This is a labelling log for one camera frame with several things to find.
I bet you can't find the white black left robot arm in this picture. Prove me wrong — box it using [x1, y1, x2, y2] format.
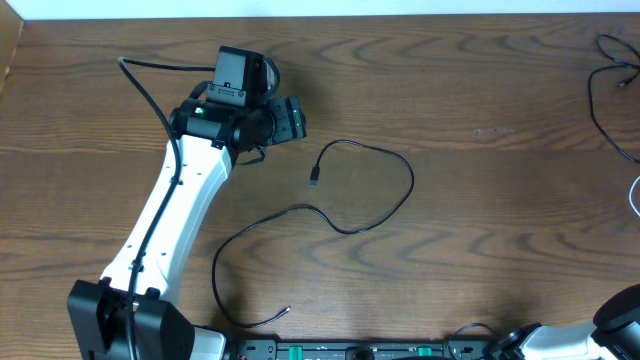
[67, 46, 306, 359]

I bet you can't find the white USB cable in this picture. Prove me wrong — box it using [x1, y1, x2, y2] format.
[627, 174, 640, 219]

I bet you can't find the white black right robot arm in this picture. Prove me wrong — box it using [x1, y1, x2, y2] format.
[490, 285, 639, 360]

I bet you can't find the black USB cable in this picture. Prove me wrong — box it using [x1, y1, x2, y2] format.
[211, 139, 416, 330]
[586, 33, 640, 165]

